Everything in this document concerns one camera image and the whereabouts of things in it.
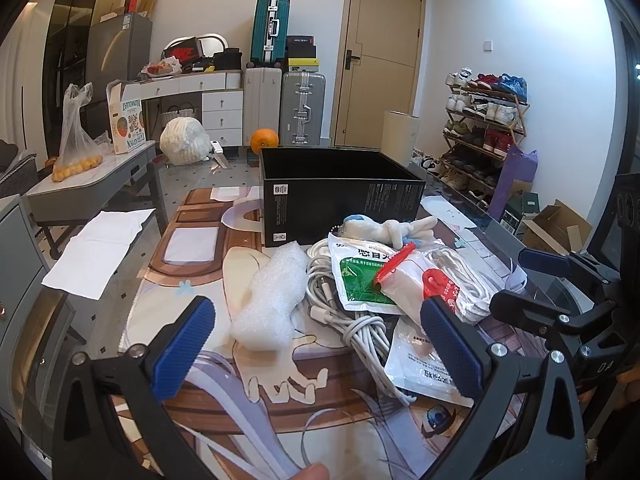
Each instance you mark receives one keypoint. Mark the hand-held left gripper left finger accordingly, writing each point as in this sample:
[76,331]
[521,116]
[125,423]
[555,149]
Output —
[185,350]

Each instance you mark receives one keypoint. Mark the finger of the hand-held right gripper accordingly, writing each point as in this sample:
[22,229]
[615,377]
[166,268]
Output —
[542,260]
[525,310]

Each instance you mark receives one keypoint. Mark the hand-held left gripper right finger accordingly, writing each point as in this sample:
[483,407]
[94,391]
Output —
[450,350]

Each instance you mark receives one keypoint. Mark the white foil packet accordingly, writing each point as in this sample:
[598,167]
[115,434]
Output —
[417,360]

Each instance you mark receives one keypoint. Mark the red-marked plastic zip bag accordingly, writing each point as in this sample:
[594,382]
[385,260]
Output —
[410,280]

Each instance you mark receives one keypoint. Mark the white foam wrap piece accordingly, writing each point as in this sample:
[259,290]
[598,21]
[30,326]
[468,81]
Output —
[270,300]

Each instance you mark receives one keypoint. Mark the green and white packet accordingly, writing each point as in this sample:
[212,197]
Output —
[360,275]

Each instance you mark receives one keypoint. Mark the white and blue plush toy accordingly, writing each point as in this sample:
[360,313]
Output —
[385,230]

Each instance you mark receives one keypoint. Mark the black cardboard box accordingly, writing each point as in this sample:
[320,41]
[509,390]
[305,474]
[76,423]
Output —
[320,200]

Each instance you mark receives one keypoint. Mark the person's left hand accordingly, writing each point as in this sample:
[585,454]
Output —
[310,472]

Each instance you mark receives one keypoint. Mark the open cardboard box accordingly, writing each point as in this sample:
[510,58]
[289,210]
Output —
[555,230]

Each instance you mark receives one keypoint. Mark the green boxes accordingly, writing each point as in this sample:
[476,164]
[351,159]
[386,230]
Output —
[520,210]

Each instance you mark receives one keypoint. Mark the purple bag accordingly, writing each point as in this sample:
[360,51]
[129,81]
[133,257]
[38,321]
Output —
[515,180]

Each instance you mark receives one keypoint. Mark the printed desk mat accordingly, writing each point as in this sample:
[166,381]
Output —
[300,375]

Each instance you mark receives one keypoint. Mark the white paper sheet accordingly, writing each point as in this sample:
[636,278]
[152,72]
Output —
[95,250]

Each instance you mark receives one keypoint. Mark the wooden shoe rack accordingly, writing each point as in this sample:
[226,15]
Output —
[520,115]

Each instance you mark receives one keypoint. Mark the pile of assorted shoes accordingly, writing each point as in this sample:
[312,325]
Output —
[485,110]

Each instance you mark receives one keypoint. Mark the grey drawer cabinet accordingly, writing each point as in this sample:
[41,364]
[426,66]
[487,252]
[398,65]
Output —
[15,270]

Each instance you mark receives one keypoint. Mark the beige cylindrical air purifier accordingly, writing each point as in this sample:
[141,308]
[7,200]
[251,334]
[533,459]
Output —
[400,135]

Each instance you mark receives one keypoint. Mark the grey side table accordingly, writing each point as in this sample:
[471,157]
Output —
[100,180]

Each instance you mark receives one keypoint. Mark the white handheld device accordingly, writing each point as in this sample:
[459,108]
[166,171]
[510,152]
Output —
[218,152]

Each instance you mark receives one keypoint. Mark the white bundled bag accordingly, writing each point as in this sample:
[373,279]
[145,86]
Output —
[182,142]

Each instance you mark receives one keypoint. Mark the orange fruit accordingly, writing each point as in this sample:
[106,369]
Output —
[264,141]

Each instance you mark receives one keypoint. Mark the plastic bag of kumquats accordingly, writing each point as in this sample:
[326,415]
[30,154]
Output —
[75,150]

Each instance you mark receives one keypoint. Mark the printed kumquat carton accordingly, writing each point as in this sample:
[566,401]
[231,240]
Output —
[127,120]

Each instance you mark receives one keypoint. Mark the wicker basket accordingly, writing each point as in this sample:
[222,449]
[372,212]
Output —
[177,111]

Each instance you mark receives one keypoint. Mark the white dresser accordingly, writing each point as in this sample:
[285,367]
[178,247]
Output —
[220,105]

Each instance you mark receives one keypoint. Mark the white suitcase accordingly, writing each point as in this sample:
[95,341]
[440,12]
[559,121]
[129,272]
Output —
[261,105]

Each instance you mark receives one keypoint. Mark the beige door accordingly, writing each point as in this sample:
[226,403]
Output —
[385,55]

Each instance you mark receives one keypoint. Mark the silver suitcase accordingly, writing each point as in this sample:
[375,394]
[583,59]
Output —
[302,107]

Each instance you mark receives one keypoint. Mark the plastic bag with food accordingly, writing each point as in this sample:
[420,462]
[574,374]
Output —
[162,67]

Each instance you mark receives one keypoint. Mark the black bag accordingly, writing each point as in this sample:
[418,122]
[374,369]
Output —
[227,58]

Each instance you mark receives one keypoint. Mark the red and black shoe box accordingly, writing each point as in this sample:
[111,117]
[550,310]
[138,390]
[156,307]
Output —
[182,50]

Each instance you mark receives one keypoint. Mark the grey refrigerator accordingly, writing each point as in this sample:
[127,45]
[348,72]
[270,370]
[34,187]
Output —
[117,50]

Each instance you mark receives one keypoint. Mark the dark glass cabinet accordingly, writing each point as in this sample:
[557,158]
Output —
[70,60]

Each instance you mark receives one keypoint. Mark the chrome chair back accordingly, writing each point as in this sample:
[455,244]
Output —
[212,36]

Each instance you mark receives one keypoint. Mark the stack of black boxes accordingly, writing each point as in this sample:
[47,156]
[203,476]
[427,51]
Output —
[302,52]

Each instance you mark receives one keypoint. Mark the teal suitcase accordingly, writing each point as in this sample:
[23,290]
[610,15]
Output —
[270,30]

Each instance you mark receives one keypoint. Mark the flat cardboard pieces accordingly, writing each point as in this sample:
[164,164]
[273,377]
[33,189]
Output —
[140,2]

